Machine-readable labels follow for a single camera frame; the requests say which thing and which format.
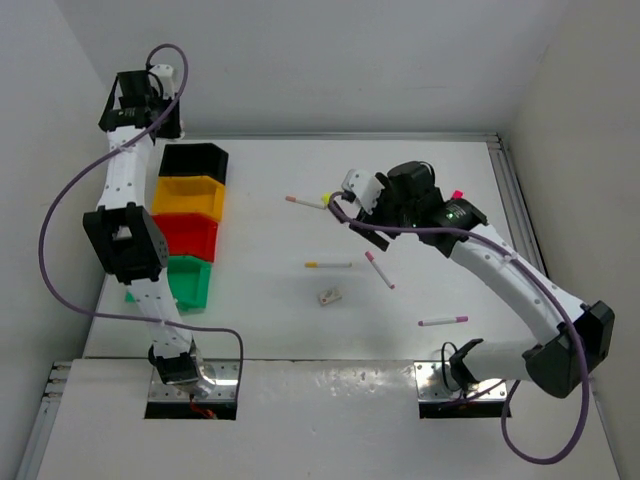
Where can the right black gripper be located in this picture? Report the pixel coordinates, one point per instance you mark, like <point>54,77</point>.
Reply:
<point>385,194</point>

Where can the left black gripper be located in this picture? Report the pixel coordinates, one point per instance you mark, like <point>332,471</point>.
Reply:
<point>174,128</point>

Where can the white eraser block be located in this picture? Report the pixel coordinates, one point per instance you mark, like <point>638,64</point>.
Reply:
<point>329,296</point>

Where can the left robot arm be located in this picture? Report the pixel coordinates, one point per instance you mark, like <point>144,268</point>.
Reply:
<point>125,237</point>

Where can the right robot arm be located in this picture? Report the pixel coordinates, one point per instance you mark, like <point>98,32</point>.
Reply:
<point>571,337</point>

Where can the white pen pink cap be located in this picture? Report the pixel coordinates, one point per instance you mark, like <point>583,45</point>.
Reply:
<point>370,257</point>

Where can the black storage bin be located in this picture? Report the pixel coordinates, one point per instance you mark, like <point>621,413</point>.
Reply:
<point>194,159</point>

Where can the white pen yellow cap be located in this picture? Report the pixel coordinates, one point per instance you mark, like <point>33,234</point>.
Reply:
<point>320,265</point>

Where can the yellow storage bin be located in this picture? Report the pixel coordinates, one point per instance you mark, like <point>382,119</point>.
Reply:
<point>189,194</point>

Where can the white pen orange cap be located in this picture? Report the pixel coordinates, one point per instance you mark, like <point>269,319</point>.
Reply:
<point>305,203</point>

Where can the red storage bin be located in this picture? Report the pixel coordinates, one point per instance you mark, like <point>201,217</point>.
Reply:
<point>189,234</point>

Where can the white pen purple cap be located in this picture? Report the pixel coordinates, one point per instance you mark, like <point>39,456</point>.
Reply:
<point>443,321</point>

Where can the green storage bin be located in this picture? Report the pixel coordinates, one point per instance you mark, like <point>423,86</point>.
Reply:
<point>173,282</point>

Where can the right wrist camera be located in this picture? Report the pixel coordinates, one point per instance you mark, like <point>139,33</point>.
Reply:
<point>364,188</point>

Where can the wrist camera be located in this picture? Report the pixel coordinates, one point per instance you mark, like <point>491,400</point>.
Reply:
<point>165,79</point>
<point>364,188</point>

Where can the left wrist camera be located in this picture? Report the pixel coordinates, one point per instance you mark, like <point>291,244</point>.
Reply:
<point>165,79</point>

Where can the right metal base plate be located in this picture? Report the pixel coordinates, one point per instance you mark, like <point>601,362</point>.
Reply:
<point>431,388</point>

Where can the metal base plate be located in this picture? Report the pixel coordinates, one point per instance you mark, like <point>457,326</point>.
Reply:
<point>431,388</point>
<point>218,386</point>

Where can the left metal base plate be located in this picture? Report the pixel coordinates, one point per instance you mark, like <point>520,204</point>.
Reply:
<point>218,386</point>

